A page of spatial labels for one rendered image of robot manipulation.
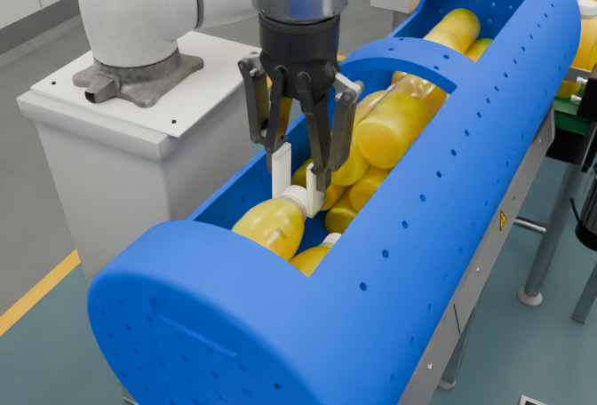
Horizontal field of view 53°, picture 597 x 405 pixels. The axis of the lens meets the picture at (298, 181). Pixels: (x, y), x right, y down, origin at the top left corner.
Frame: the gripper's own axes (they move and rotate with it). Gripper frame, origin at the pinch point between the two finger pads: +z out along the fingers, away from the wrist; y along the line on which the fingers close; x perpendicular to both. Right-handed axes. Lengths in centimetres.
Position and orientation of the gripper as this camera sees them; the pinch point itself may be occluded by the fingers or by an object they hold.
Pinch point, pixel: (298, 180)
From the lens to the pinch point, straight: 67.5
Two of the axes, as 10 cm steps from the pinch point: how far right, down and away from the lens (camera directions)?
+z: 0.0, 7.8, 6.2
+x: 5.1, -5.4, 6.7
